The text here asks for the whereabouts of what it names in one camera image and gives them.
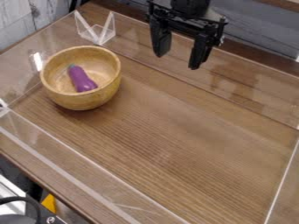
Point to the purple toy eggplant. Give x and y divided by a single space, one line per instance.
83 83

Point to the clear acrylic corner bracket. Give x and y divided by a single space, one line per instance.
98 34

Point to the brown wooden bowl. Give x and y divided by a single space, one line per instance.
102 66

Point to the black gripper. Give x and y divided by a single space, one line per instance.
191 17

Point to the yellow label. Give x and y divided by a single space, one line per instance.
49 203

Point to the clear acrylic wall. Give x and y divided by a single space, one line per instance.
99 195
255 86

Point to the clear acrylic front wall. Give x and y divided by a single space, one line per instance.
99 195

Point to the clear acrylic back wall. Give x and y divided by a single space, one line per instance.
255 86

